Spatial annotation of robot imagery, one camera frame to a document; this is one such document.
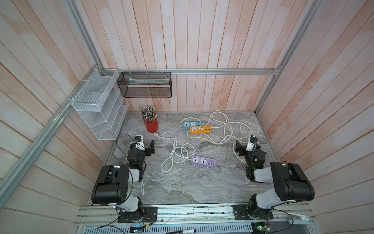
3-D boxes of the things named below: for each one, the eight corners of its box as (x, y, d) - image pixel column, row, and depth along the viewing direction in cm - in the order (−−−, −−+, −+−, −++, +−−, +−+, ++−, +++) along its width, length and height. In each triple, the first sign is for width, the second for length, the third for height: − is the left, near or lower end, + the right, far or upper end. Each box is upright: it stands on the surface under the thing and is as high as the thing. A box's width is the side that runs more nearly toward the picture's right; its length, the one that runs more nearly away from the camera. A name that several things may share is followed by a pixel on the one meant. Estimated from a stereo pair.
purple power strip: (190, 163, 94) (190, 161, 91) (191, 157, 97) (191, 154, 94) (214, 168, 92) (215, 166, 89) (215, 161, 95) (216, 159, 92)
